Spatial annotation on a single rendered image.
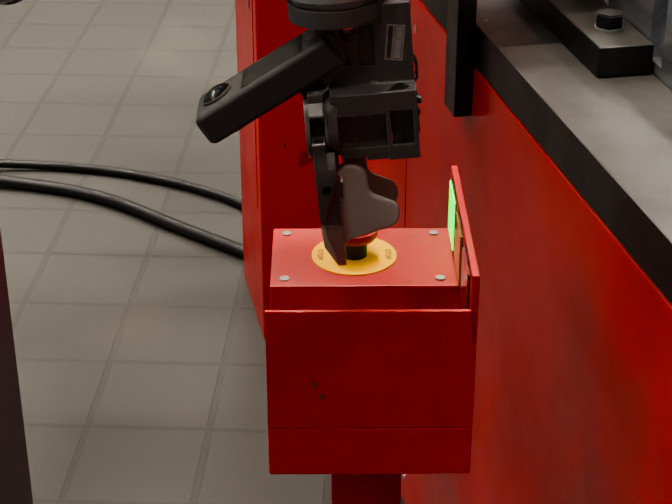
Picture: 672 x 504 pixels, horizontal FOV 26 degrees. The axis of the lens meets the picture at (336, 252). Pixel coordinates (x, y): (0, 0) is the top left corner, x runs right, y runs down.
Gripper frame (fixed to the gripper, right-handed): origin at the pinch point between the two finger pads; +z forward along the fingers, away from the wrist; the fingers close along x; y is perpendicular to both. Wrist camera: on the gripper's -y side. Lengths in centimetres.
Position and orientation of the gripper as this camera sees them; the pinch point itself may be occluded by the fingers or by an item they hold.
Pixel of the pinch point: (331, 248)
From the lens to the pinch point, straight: 111.8
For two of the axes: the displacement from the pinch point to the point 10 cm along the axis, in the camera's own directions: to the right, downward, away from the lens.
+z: 0.9, 8.8, 4.6
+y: 10.0, -0.8, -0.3
